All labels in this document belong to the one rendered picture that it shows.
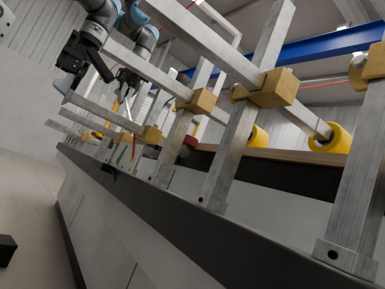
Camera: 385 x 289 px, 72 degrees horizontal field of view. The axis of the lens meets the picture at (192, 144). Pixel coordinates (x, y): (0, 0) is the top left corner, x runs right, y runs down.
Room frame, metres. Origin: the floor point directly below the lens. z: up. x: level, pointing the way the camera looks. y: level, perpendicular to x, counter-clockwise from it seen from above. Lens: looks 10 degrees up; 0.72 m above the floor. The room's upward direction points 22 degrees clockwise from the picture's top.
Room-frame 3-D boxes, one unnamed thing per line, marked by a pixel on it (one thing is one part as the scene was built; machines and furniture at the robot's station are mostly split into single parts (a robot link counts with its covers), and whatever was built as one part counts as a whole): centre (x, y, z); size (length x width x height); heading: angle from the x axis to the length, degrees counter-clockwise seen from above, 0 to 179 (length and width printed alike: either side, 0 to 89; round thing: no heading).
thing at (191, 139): (0.98, 0.02, 0.85); 0.08 x 0.08 x 0.11
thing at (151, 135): (0.92, 0.16, 0.85); 0.14 x 0.06 x 0.05; 29
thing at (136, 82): (1.08, 0.35, 1.09); 0.09 x 0.08 x 0.12; 49
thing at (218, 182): (0.50, -0.07, 0.93); 0.04 x 0.04 x 0.48; 29
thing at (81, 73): (0.75, 0.38, 0.91); 0.05 x 0.02 x 0.09; 29
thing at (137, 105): (1.16, 0.29, 0.92); 0.04 x 0.04 x 0.48; 29
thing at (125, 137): (1.14, 0.28, 0.82); 0.14 x 0.06 x 0.05; 29
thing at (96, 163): (0.97, 0.26, 0.68); 0.22 x 0.05 x 0.05; 29
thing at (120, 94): (1.07, 0.36, 0.99); 0.06 x 0.03 x 0.09; 49
